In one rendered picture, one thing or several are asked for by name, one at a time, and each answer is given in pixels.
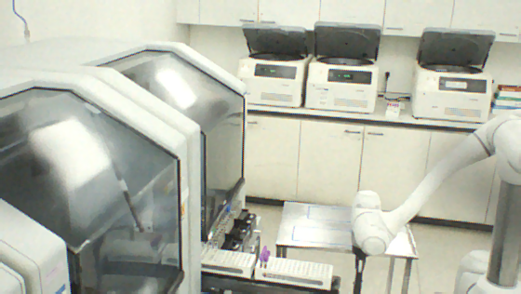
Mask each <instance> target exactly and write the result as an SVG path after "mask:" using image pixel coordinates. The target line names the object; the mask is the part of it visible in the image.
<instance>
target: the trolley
mask: <svg viewBox="0 0 521 294"><path fill-rule="evenodd" d="M351 214H352V208H351V207H340V206H331V205H319V204H308V203H299V202H288V201H285V204H284V207H283V212H282V217H281V220H280V224H279V229H278V233H277V237H276V242H275V257H276V258H281V256H282V259H286V258H287V249H288V248H294V249H302V250H322V251H331V252H340V253H350V254H353V252H352V243H351V242H352V237H351V234H352V224H351ZM406 227H407V228H408V232H409V235H410V239H411V242H412V246H413V247H414V251H415V254H416V255H413V252H412V248H411V245H410V243H409V239H408V236H407V230H406ZM378 257H388V258H390V264H389V271H388V277H387V285H386V291H385V294H391V291H392V284H393V277H394V258H397V259H406V262H405V269H404V275H403V281H402V287H401V294H407V291H408V284H409V278H410V273H411V266H412V260H413V259H414V260H419V259H420V256H419V253H418V250H417V247H416V245H415V241H414V238H413V234H412V232H411V229H410V225H409V223H405V224H404V225H403V226H402V227H400V228H399V230H398V231H397V234H396V238H395V239H394V241H393V242H392V244H391V245H390V246H389V247H388V249H387V250H386V251H385V252H384V253H383V254H381V255H380V256H378Z"/></svg>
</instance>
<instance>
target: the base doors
mask: <svg viewBox="0 0 521 294"><path fill-rule="evenodd" d="M247 122H257V124H253V123H247V139H246V176H245V195H249V196H257V197H265V198H272V199H280V200H288V201H297V202H303V203H310V204H319V205H331V206H340V207H352V206H353V202H354V198H355V196H356V194H357V193H358V192H360V191H363V190H370V191H373V192H375V193H377V194H378V195H379V198H380V201H381V209H382V210H396V209H397V208H398V207H400V206H401V205H402V204H404V203H405V202H406V200H407V199H408V198H409V197H410V196H411V194H412V193H413V192H414V191H415V189H416V188H417V187H418V186H419V185H420V184H421V183H422V182H423V180H424V178H426V175H427V174H428V173H429V172H430V171H431V169H432V168H433V167H434V166H435V165H436V164H437V163H438V162H439V161H440V160H442V159H443V158H444V157H445V156H446V155H447V154H450V153H451V152H453V151H454V149H455V148H456V147H458V146H459V145H460V144H461V143H462V142H463V141H465V140H466V139H467V138H468V137H469V136H470V134H459V133H449V132H439V131H429V130H419V129H408V128H398V127H378V126H367V125H366V128H365V126H363V125H354V124H344V123H335V122H316V121H307V120H297V119H286V118H275V117H265V116H255V115H247ZM261 127H268V128H272V129H273V130H267V129H261ZM346 129H347V131H354V132H358V131H360V132H361V134H358V133H349V132H344V130H346ZM364 130H365V137H364ZM367 132H370V133H379V134H381V133H382V134H384V135H383V136H382V135H371V134H367ZM430 134H431V137H430ZM326 135H334V136H339V137H338V138H330V137H326ZM358 138H360V139H361V140H358ZM367 138H368V140H367ZM300 140H301V146H300ZM363 140H364V146H363ZM429 141H430V143H429ZM428 147H429V150H428ZM362 149H363V154H362ZM427 154H428V155H427ZM299 156H300V161H299ZM361 157H362V164H361ZM426 159H427V161H426ZM496 161H497V159H496V155H495V154H494V155H492V156H490V157H488V158H486V159H483V160H481V161H479V162H476V163H474V164H471V165H470V166H467V167H464V168H462V169H460V170H458V171H456V172H455V173H454V174H453V175H452V176H451V177H450V178H448V179H447V180H446V181H445V183H444V184H443V185H441V186H440V187H439V188H438V190H437V191H436V192H435V193H434V194H433V195H432V197H431V198H430V199H429V200H428V201H427V202H426V203H425V206H424V207H423V208H422V209H421V211H419V213H418V214H417V215H416V216H424V217H433V218H440V219H448V220H455V221H469V222H477V223H484V222H485V224H490V225H494V221H495V216H496V210H497V204H498V198H499V191H500V186H501V179H500V177H499V175H498V172H497V162H496ZM360 167H361V173H360ZM298 171H299V176H298ZM425 171H426V174H425ZM494 171H495V172H494ZM359 175H360V182H359ZM493 176H494V177H493ZM358 184H359V190H358ZM491 184H492V185H491ZM297 187H298V191H297ZM490 189H491V190H490ZM489 194H490V195H489ZM488 199H489V200H488ZM485 217H486V218H485Z"/></svg>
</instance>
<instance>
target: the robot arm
mask: <svg viewBox="0 0 521 294"><path fill-rule="evenodd" d="M494 154H495V155H496V159H497V172H498V175H499V177H500V179H501V186H500V191H499V198H498V204H497V210H496V216H495V221H494V228H493V234H492V240H491V245H490V251H489V252H487V251H484V250H473V251H471V252H469V253H467V254H466V255H465V256H464V258H463V259H462V260H461V262H460V264H459V267H458V270H457V273H456V277H455V283H454V290H453V294H521V283H520V282H519V281H518V278H519V274H520V269H521V109H517V110H512V111H509V112H507V113H505V114H501V115H499V116H498V117H496V118H494V119H492V120H491V121H489V122H487V123H486V124H484V125H482V126H481V127H480V128H479V129H478V130H477V131H475V132H474V133H473V134H471V135H470V136H469V137H468V138H467V139H466V140H465V141H463V142H462V143H461V144H460V145H459V146H458V147H456V148H455V149H454V151H453V152H451V153H450V154H447V155H446V156H445V157H444V158H443V159H442V160H440V161H439V162H438V163H437V164H436V165H435V166H434V167H433V168H432V169H431V171H430V172H429V173H428V174H427V175H426V178H425V179H424V180H423V182H422V183H421V184H420V185H419V186H418V187H417V188H416V189H415V191H414V192H413V193H412V194H411V196H410V197H409V198H408V199H407V200H406V202H405V203H404V204H402V205H401V206H400V207H398V208H397V209H396V210H394V211H392V212H388V213H385V212H381V201H380V198H379V195H378V194H377V193H375V192H373V191H370V190H363V191H360V192H358V193H357V194H356V196H355V198H354V202H353V206H352V214H351V224H352V234H351V237H352V242H351V243H352V252H353V253H354V254H355V269H356V273H355V280H354V281H353V284H354V292H353V294H361V291H362V281H363V280H364V279H363V272H364V265H365V263H366V257H368V256H374V257H375V256H380V255H381V254H383V253H384V252H385V251H386V250H387V249H388V247H389V246H390V245H391V244H392V242H393V241H394V239H395V238H396V234H397V231H398V230H399V228H400V227H402V226H403V225H404V224H405V223H407V222H408V221H409V220H410V219H411V218H413V217H414V216H416V215H417V214H418V213H419V211H420V210H421V209H422V208H423V207H424V206H425V203H426V202H427V201H428V200H429V199H430V198H431V197H432V195H433V194H434V193H435V192H436V191H437V190H438V188H439V187H440V186H441V185H443V184H444V183H445V181H446V180H447V179H448V178H450V177H451V176H452V175H453V174H454V173H455V172H456V171H458V170H460V169H462V168H464V167H467V166H470V165H471V164H474V163H476V162H479V161H481V160H483V159H486V158H488V157H490V156H492V155H494Z"/></svg>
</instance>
